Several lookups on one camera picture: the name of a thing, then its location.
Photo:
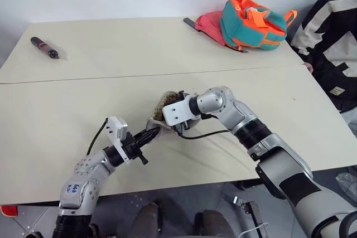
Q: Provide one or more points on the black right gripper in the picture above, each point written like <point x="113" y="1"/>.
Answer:
<point x="182" y="128"/>

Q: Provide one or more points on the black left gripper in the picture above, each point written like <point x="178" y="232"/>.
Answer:
<point x="132" y="148"/>

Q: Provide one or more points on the patterned fabric pouch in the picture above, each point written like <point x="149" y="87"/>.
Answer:
<point x="167" y="101"/>

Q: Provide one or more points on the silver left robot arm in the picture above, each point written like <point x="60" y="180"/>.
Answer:
<point x="81" y="182"/>

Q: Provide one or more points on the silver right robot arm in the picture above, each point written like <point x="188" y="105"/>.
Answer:
<point x="265" y="143"/>

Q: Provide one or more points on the person's bare hand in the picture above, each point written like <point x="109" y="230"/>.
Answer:
<point x="309" y="67"/>

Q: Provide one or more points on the dark rounded shape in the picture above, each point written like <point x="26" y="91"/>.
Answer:
<point x="213" y="225"/>

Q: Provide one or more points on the dark grey flat bar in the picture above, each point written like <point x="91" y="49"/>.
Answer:
<point x="190" y="23"/>

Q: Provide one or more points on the pink fabric bag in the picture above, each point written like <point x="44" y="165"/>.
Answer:
<point x="210" y="24"/>

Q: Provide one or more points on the teal and orange backpack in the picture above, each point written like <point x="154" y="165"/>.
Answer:
<point x="251" y="30"/>

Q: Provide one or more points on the black and red marker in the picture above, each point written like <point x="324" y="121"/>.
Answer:
<point x="43" y="47"/>

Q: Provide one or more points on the red reflector block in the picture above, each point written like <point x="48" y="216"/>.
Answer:
<point x="8" y="211"/>

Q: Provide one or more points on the person in black-white jacket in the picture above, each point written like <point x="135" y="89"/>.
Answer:
<point x="332" y="48"/>

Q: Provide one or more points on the clear plastic bag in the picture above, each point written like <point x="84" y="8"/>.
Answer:
<point x="347" y="182"/>

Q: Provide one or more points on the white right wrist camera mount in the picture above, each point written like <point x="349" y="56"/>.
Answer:
<point x="178" y="111"/>

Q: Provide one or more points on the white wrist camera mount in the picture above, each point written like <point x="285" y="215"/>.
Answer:
<point x="117" y="132"/>
<point x="178" y="111"/>

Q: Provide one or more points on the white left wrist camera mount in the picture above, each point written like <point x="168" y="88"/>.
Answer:
<point x="117" y="132"/>

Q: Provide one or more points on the metal bracket under table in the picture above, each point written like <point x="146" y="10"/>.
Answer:
<point x="248" y="210"/>

